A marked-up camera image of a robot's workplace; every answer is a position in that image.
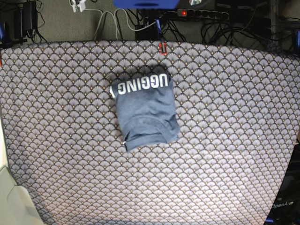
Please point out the red table clamp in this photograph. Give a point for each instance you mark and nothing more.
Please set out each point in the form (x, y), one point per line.
(163, 48)

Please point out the black power adapter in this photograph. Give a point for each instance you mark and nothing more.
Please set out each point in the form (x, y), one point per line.
(25, 20)

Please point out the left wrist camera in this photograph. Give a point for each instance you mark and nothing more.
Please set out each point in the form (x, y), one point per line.
(195, 2)

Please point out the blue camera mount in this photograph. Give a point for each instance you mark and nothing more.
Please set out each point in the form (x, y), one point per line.
(146, 4)

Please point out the beige furniture corner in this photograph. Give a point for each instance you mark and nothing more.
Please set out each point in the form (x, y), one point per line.
(16, 205)

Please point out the black power strip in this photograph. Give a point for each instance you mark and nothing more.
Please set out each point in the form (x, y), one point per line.
(202, 14)

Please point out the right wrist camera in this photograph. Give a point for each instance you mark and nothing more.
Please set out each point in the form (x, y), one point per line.
(78, 5)

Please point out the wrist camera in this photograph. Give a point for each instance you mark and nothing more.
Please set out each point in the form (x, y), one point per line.
(195, 2)
(78, 5)

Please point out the fan-patterned tablecloth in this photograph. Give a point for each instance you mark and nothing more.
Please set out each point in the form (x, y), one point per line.
(238, 111)

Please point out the black OpenArm box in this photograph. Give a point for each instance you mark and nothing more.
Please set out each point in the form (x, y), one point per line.
(286, 207)

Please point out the blue T-shirt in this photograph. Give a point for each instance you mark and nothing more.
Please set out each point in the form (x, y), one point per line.
(145, 109)

